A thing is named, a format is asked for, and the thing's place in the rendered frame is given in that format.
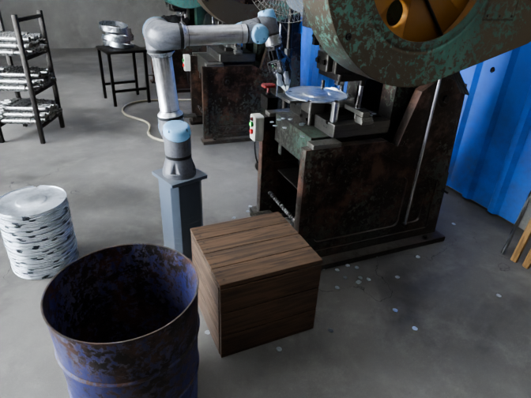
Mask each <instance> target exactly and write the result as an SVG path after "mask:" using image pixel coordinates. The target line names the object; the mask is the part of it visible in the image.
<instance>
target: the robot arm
mask: <svg viewBox="0 0 531 398"><path fill-rule="evenodd" d="M142 33H143V36H144V38H145V45H146V50H147V53H148V54H149V55H150V56H151V57H152V61H153V70H154V75H155V81H156V90H157V95H158V100H159V105H160V112H159V113H158V115H157V116H158V122H159V124H158V128H159V131H160V134H161V136H162V138H163V140H164V150H165V161H164V166H163V176H164V177H165V178H168V179H171V180H185V179H189V178H192V177H194V176H195V175H196V167H195V165H194V161H193V159H192V155H191V138H190V135H191V131H190V126H189V124H188V123H186V122H184V117H183V112H182V111H181V110H180V109H179V102H178V96H177V90H176V84H175V73H174V67H173V61H172V54H173V53H174V52H175V50H178V49H185V48H186V46H201V45H218V44H234V43H256V44H263V43H265V46H266V47H267V51H268V53H269V59H270V62H268V63H267V64H268V67H269V68H270V69H269V73H270V74H271V73H272V74H273V75H274V76H275V78H276V79H277V85H278V86H281V87H282V88H283V89H284V90H285V91H286V90H287V91H288V89H289V86H290V82H291V77H292V68H291V66H290V58H289V57H288V56H287V55H286V54H285V53H284V52H283V51H282V50H280V49H279V47H283V46H282V41H281V35H280V32H279V28H278V24H277V18H276V15H275V13H274V10H273V9H266V10H263V11H260V12H258V17H256V18H253V19H250V20H247V21H241V22H239V23H237V24H215V25H189V26H185V25H183V24H182V23H171V22H167V21H166V20H165V19H163V18H162V17H151V18H149V19H148V20H147V21H146V22H145V23H144V25H143V29H142ZM271 66H272V69H271ZM270 70H271V71H270ZM281 72H284V74H282V73H281ZM283 75H284V80H283ZM285 84H286V85H285Z"/></svg>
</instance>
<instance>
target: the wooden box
mask: <svg viewBox="0 0 531 398"><path fill-rule="evenodd" d="M190 234H191V250H192V262H193V264H194V266H195V268H196V269H197V271H198V277H199V288H198V306H199V308H200V310H201V313H202V315H203V317H204V319H205V323H206V324H207V326H208V329H209V331H210V334H211V336H212V338H213V341H214V343H215V345H216V347H217V350H218V352H219V354H220V356H221V358H223V357H226V356H229V355H233V354H235V353H238V352H241V351H245V350H248V349H251V348H253V347H257V346H260V345H263V344H267V343H269V342H273V341H275V340H279V339H282V338H285V337H287V336H291V335H294V334H297V333H300V332H304V331H307V330H309V329H312V328H314V316H315V311H316V309H315V308H316V304H317V298H318V287H319V281H320V275H321V269H322V259H321V258H320V256H319V255H318V254H317V253H316V252H315V251H314V250H313V249H312V248H311V247H310V245H309V244H308V243H307V242H306V241H305V240H304V239H303V238H302V236H301V235H300V234H299V233H298V232H297V231H296V230H295V229H294V228H293V226H292V225H291V224H290V223H289V222H288V221H287V220H286V219H285V218H284V217H283V216H282V215H281V214H280V213H279V212H272V213H268V214H263V215H259V216H252V217H247V218H242V219H238V220H231V221H226V222H222V223H215V224H210V225H205V226H201V227H194V228H191V229H190Z"/></svg>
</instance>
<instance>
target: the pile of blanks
mask: <svg viewBox="0 0 531 398"><path fill-rule="evenodd" d="M65 198H66V200H65V201H64V202H63V203H62V204H61V205H60V206H58V207H57V208H55V209H53V210H51V211H49V212H45V213H43V214H40V215H37V216H30V217H26V216H25V217H21V218H13V217H6V216H1V215H0V231H1V233H2V238H3V242H4V245H5V247H6V249H7V253H8V256H9V259H10V264H11V267H12V270H13V272H14V273H15V274H16V275H17V276H19V277H20V278H24V279H27V280H41V279H44V278H45V277H47V278H50V277H52V276H55V275H56V274H57V273H58V272H59V271H60V270H61V269H63V268H64V267H65V266H67V265H68V264H69V263H71V262H72V261H75V260H76V259H78V258H79V255H78V254H79V252H78V248H77V239H76V235H75V231H74V229H73V222H72V217H71V215H70V205H69V202H68V201H67V200H68V199H67V197H65Z"/></svg>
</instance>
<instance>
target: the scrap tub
mask: <svg viewBox="0 0 531 398"><path fill-rule="evenodd" d="M198 288H199V277H198V271H197V269H196V268H195V266H194V264H193V262H192V261H191V260H190V259H189V258H188V257H186V256H185V255H183V254H182V253H180V252H179V251H177V250H173V249H172V248H169V247H166V246H161V245H157V244H151V243H127V244H121V245H116V246H109V247H106V248H103V249H100V250H96V251H93V252H91V253H88V254H86V255H84V256H82V257H79V258H78V259H76V260H75V261H72V262H71V263H69V264H68V265H67V266H65V267H64V268H63V269H61V270H60V271H59V272H58V273H57V274H56V275H55V276H54V277H53V278H52V279H51V281H50V282H49V283H48V285H47V286H46V288H45V290H44V292H43V295H42V298H41V302H40V310H41V314H42V317H43V319H44V321H45V323H46V324H47V328H48V330H49V333H50V335H51V339H52V342H53V344H54V352H55V358H56V360H57V363H58V364H59V366H60V367H61V369H62V371H63V373H64V375H65V378H66V382H67V388H68V393H69V395H70V398H198V366H199V351H198V332H199V327H200V317H199V313H198Z"/></svg>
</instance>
